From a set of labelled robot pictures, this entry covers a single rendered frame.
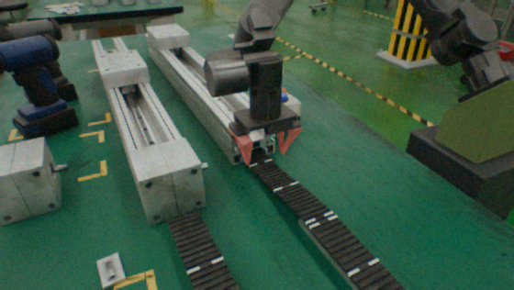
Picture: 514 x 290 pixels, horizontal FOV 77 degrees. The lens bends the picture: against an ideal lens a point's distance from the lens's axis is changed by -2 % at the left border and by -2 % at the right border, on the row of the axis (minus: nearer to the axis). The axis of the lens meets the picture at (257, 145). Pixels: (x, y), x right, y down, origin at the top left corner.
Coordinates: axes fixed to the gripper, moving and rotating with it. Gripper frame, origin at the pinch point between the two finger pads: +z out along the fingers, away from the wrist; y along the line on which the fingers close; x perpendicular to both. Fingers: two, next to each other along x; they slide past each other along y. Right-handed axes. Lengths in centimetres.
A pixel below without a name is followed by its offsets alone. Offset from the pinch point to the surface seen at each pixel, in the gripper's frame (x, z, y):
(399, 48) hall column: -197, 69, -265
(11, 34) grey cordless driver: -53, -16, 43
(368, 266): 28.7, 0.4, -0.6
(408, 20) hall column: -193, 40, -265
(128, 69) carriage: -36.5, -8.7, 18.6
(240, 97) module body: -16.9, -4.6, -2.6
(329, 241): 22.8, 0.5, 1.5
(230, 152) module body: -5.1, 1.0, 5.1
